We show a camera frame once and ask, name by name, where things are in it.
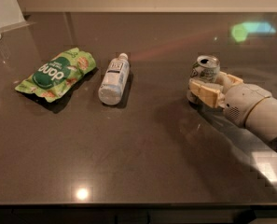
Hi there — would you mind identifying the green dang snack bag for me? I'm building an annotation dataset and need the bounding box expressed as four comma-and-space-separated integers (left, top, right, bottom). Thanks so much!
15, 48, 96, 103

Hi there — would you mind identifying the white plastic water bottle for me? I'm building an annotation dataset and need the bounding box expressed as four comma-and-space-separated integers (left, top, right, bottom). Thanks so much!
98, 53, 130, 105

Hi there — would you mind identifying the white board leaning on wall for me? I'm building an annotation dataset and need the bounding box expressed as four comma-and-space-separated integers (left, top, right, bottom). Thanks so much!
0, 0, 33, 33

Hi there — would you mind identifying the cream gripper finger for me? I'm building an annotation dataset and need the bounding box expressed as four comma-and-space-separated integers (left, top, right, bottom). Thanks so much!
217, 71, 243, 87
189, 78, 225, 108

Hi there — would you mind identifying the white green 7up can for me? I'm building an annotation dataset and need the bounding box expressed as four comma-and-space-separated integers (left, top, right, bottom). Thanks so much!
186, 54, 221, 105

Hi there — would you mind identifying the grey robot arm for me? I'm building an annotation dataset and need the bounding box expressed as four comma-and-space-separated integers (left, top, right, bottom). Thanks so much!
188, 72, 277, 152

